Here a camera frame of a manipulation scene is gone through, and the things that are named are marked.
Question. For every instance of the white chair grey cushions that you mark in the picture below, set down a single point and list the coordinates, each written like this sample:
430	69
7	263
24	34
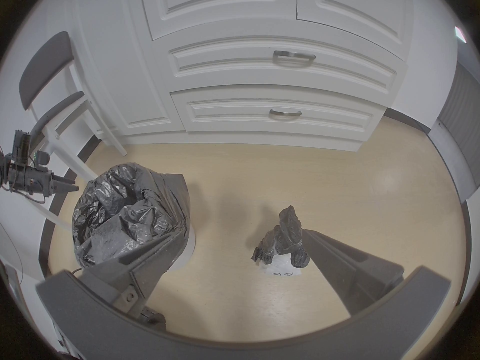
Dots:
45	69

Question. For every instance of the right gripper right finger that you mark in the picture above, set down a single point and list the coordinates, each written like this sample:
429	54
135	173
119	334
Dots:
348	272

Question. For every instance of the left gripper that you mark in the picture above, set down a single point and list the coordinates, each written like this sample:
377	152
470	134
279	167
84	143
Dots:
37	182

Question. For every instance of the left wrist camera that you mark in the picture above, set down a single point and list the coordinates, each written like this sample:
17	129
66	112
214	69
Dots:
42	159

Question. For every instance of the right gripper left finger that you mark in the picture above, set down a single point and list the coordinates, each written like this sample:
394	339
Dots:
150	268

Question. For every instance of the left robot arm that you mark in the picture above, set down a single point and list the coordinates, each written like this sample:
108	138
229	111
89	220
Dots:
18	152

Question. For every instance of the black plastic bag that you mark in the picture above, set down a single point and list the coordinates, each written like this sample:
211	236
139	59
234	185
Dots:
112	201

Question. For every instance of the crumpled black plastic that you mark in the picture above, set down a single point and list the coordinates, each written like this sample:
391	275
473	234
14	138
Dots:
288	227

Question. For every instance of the white printed paper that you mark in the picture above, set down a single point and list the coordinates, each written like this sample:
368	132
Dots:
283	266

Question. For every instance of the white wardrobe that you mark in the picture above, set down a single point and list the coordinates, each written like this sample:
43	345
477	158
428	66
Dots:
262	88

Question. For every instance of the white trash bin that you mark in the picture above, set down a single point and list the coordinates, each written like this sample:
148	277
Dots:
185	249

